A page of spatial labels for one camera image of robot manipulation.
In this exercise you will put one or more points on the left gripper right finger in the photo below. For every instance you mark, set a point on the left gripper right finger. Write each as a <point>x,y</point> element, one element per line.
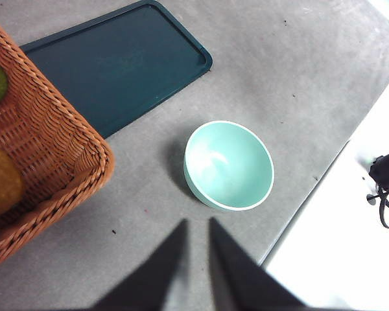
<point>240,282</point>

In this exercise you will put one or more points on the teal bowl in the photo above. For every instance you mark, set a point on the teal bowl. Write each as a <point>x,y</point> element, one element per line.
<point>230,165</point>

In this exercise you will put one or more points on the brown wicker basket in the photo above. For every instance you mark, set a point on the brown wicker basket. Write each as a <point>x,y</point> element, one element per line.
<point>52,145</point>

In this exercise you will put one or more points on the yellow-brown kiwi fruit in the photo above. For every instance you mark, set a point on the yellow-brown kiwi fruit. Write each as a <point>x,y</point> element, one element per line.
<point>1,181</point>

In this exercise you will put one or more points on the dark green tray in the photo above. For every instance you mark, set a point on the dark green tray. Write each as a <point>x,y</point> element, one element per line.
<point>116,64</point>

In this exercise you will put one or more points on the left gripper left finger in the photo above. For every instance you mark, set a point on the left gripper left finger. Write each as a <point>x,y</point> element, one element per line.
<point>155,282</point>

